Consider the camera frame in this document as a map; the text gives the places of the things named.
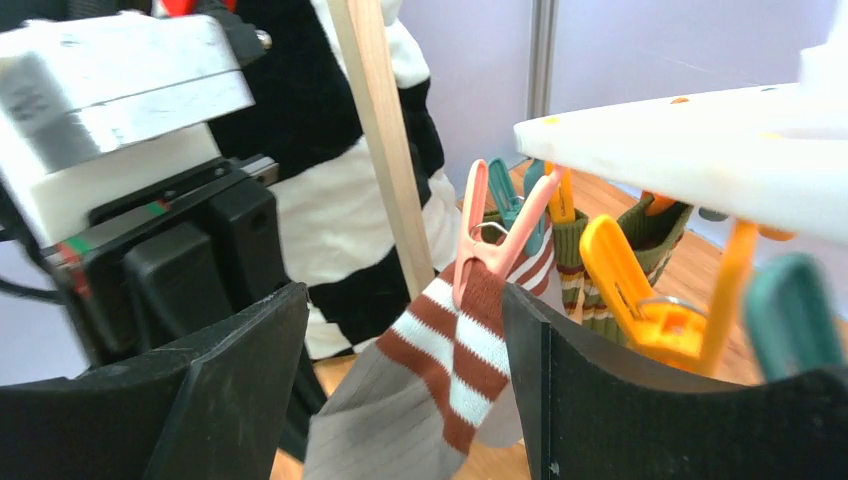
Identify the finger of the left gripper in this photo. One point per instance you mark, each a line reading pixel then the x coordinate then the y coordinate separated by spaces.
pixel 306 399

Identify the teal clothes peg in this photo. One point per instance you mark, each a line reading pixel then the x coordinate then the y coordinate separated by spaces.
pixel 789 320

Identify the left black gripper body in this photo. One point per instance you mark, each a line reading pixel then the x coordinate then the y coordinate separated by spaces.
pixel 171 258

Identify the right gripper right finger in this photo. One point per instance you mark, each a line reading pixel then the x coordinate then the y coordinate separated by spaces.
pixel 592 409

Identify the wooden clothes rack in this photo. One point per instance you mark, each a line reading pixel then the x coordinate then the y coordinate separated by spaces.
pixel 360 29

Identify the yellow clothes peg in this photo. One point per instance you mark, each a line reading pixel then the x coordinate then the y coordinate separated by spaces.
pixel 664 328

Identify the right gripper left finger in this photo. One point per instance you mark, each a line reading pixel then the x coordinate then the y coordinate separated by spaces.
pixel 211 405

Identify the white round clip hanger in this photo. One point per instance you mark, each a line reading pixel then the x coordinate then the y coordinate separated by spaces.
pixel 775 156

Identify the black white checkered blanket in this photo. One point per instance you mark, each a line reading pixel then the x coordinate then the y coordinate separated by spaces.
pixel 334 230

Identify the grey sock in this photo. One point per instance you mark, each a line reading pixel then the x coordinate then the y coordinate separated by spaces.
pixel 416 400

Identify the pink clothes peg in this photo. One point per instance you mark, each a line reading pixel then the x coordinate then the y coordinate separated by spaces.
pixel 505 236

